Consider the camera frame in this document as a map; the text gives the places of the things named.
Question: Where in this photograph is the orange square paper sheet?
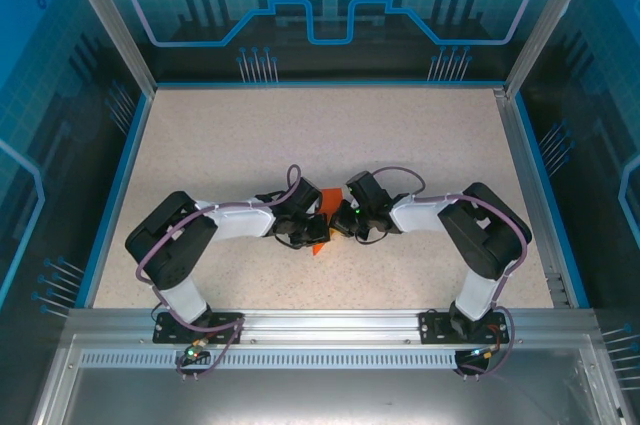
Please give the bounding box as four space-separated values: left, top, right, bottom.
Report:
310 187 347 259

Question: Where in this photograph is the grey metal sheet panel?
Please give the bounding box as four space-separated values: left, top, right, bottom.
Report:
29 334 626 425

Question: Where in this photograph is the thin black left gripper cable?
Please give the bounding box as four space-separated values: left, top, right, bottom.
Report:
272 232 304 251

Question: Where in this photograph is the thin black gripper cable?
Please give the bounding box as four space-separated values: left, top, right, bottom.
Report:
352 224 399 246
272 232 304 251

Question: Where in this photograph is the thin black right gripper cable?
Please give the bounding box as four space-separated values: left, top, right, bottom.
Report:
352 224 399 246

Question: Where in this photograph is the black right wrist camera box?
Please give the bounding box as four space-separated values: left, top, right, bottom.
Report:
346 170 394 216

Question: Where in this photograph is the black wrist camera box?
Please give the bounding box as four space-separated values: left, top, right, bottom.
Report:
283 176 322 215
346 170 394 216

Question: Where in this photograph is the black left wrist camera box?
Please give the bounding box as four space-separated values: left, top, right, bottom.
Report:
283 176 322 215

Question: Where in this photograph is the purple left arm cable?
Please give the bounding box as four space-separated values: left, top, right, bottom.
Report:
135 163 304 381

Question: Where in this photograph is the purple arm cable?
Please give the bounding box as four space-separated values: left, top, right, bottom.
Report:
135 163 304 381
372 166 532 380

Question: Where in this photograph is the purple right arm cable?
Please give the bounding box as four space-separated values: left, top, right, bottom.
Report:
372 166 532 380

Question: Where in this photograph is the aluminium mounting rail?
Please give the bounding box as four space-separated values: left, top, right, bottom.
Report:
67 308 601 346

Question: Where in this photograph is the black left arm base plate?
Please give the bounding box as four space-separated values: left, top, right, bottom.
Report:
153 312 246 345

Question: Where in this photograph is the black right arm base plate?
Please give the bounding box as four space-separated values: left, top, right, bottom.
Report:
418 309 507 345

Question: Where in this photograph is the slotted metal cable duct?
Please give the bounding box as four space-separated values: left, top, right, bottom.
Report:
79 350 464 371

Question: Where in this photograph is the left cable connector green light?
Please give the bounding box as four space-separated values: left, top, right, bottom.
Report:
182 338 211 364

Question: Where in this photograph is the cable connector green light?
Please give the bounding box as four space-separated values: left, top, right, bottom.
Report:
469 343 501 361
182 338 211 364

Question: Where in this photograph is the aluminium side rail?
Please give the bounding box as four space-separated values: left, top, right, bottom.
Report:
492 87 575 309

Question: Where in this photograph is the right cable connector green light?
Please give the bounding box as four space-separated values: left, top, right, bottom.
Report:
469 343 501 361

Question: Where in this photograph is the aluminium right frame post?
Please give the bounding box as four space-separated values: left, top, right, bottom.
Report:
503 0 601 97

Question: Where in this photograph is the aluminium frame post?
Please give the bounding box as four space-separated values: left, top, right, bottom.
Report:
503 0 601 97
55 0 159 95

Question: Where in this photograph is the aluminium left frame post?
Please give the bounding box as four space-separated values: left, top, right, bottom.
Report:
55 0 159 95

